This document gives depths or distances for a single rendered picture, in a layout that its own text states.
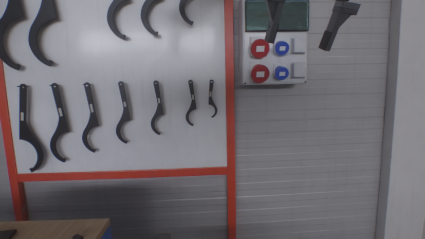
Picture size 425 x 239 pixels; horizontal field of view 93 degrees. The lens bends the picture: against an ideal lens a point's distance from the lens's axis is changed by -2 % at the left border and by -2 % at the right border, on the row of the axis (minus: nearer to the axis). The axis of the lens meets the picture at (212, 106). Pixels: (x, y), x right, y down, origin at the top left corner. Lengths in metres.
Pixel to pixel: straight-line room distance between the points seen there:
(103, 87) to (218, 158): 0.86
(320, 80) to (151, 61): 1.11
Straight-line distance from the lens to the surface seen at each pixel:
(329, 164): 1.72
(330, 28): 0.54
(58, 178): 1.73
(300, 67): 1.30
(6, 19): 1.76
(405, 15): 1.86
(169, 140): 1.39
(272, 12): 0.47
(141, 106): 1.39
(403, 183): 2.00
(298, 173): 1.64
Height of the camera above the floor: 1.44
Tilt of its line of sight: 6 degrees down
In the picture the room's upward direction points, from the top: 1 degrees counter-clockwise
